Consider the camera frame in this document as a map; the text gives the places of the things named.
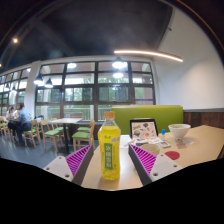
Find white ceramic mug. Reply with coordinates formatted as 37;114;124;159
139;143;161;156

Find long linear ceiling light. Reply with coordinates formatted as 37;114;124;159
113;49;184;63

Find white paper sheets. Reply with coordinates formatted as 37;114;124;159
119;134;134;149

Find wooden chairs with green seats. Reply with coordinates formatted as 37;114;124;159
0;116;96;153

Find flat round red coaster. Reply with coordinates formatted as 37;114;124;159
164;150;181;161

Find person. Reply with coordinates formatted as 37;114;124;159
6;105;18;133
14;103;33;145

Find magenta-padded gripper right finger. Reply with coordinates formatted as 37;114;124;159
128;143;184;186

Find dark-framed window wall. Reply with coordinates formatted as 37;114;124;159
0;60;156;123

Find light wooden dining table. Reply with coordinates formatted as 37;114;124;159
49;117;84;154

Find yellow drink bottle orange cap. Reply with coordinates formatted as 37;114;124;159
97;111;122;181

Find green booth backrest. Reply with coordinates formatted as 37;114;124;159
111;105;185;136

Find small grey flat device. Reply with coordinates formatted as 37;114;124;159
158;140;172;149

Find round pendant lamps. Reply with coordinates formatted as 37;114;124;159
0;56;128;93

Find black-framed picture tablet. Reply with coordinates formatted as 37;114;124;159
129;118;159;140

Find white ceramic bowl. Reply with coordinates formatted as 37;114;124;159
167;123;192;140

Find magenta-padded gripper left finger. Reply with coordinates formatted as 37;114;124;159
43;144;95;186

